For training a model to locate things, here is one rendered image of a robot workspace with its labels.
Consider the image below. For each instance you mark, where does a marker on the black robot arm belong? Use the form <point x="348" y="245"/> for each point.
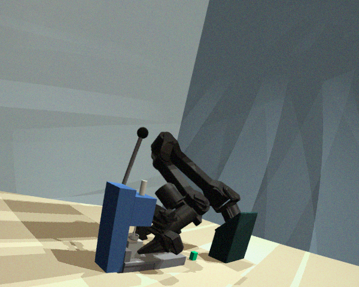
<point x="177" y="194"/>

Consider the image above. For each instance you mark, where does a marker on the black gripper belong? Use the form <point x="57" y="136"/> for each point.
<point x="164" y="240"/>

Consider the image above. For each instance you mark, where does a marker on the tan block with round hole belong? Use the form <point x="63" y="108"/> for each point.
<point x="134" y="246"/>

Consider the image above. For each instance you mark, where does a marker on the teal block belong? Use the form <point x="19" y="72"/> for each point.
<point x="193" y="255"/>

